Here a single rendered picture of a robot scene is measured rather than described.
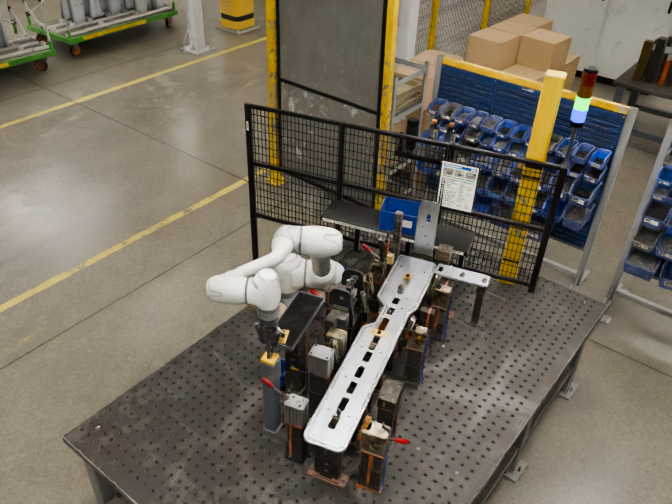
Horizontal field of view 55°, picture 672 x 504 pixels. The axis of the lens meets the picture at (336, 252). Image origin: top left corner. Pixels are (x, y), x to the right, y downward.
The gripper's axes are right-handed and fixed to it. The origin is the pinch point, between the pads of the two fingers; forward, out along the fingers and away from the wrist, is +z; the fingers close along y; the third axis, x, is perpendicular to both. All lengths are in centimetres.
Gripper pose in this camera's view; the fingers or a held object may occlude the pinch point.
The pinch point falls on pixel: (269, 350)
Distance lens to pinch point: 274.9
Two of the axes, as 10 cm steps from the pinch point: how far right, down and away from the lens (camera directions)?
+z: -0.3, 8.1, 5.9
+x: 3.7, -5.3, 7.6
